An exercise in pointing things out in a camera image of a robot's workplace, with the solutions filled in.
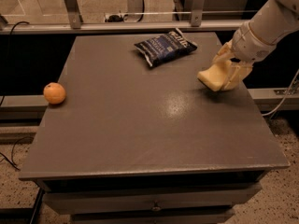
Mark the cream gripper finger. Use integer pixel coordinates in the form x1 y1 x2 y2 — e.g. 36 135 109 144
221 61 253 91

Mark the yellow sponge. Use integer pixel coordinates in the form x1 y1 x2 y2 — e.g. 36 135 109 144
197 63 227 91

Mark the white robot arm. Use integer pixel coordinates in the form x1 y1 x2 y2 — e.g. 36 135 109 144
208 0 299 91

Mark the blue chip bag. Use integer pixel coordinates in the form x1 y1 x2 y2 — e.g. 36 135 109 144
135 28 197 67

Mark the white power strip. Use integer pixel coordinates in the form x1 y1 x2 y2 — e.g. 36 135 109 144
105 14 128 22

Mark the orange fruit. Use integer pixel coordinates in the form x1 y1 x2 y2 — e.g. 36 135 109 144
43 82 66 105

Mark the grey drawer with knob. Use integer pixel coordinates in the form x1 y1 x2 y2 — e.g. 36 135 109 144
43 182 262 215

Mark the white cable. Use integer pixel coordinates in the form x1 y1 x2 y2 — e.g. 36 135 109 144
261 68 299 118

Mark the metal railing frame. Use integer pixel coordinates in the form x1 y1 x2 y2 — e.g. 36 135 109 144
0 0 254 34

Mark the black cable on floor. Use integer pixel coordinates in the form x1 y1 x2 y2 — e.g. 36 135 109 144
0 135 35 172

